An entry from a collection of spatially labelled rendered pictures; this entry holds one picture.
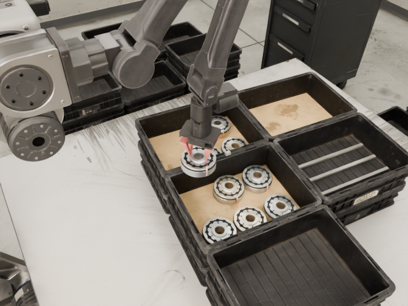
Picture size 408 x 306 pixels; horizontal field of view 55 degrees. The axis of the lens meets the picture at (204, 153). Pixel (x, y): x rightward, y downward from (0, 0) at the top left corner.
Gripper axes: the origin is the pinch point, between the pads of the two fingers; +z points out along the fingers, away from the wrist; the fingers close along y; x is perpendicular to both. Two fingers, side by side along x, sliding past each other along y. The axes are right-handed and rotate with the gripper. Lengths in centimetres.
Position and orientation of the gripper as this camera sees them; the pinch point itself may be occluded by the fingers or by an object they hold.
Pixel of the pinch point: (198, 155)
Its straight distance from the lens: 113.3
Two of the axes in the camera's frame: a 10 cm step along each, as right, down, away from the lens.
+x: -3.5, 6.4, -6.8
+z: -0.5, 7.1, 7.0
